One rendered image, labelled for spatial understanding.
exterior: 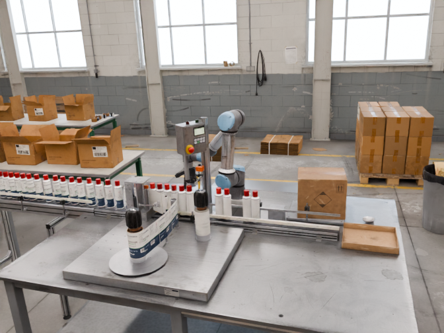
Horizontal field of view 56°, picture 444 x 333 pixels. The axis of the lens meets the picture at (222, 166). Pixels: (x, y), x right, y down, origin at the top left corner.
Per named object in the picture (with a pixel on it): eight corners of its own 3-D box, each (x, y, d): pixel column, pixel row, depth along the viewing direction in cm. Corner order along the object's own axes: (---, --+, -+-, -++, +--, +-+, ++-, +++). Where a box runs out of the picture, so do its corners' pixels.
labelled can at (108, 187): (106, 208, 292) (102, 180, 286) (110, 205, 297) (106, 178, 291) (112, 209, 291) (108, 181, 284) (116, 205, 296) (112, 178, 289)
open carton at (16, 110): (-11, 122, 659) (-17, 98, 648) (10, 115, 707) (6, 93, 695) (9, 122, 652) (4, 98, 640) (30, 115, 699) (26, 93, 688)
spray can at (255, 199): (250, 222, 261) (250, 192, 255) (252, 219, 266) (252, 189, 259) (258, 223, 260) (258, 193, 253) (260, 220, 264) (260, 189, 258)
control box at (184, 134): (176, 153, 270) (174, 124, 264) (199, 148, 279) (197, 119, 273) (185, 156, 262) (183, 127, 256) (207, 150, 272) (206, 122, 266)
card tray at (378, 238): (341, 248, 237) (341, 242, 236) (343, 227, 260) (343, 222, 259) (398, 254, 228) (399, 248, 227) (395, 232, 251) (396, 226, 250)
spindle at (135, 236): (127, 261, 221) (120, 212, 212) (135, 254, 229) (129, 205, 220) (142, 264, 218) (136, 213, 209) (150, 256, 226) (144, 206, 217)
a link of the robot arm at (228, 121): (238, 187, 296) (244, 110, 277) (227, 193, 284) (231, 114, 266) (224, 182, 302) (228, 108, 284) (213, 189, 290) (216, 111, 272)
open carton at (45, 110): (22, 122, 649) (18, 98, 637) (41, 116, 686) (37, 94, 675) (43, 123, 637) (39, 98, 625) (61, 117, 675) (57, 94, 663)
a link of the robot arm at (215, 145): (244, 103, 289) (205, 147, 317) (235, 106, 280) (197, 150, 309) (254, 115, 287) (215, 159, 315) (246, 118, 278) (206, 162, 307)
